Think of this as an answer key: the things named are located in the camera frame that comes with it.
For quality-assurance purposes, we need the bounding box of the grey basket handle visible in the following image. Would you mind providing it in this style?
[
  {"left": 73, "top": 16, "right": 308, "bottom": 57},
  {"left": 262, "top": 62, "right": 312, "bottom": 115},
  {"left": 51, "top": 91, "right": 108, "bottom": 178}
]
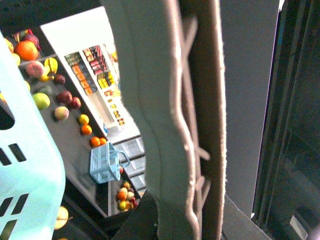
[{"left": 101, "top": 0, "right": 227, "bottom": 240}]

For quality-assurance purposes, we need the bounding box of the light blue plastic basket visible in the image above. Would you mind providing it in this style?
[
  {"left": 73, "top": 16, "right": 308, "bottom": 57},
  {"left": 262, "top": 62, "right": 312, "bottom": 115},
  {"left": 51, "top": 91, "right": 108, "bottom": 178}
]
[{"left": 0, "top": 40, "right": 66, "bottom": 240}]

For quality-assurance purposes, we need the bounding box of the black fruit display shelf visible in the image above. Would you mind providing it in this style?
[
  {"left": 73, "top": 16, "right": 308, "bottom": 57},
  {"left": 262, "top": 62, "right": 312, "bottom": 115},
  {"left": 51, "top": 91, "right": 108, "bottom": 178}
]
[{"left": 0, "top": 24, "right": 151, "bottom": 240}]

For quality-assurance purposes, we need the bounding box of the small blue basket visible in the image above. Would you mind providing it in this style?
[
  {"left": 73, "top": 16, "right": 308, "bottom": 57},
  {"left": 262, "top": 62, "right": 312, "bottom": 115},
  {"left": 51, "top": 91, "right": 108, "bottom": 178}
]
[{"left": 89, "top": 142, "right": 131, "bottom": 184}]

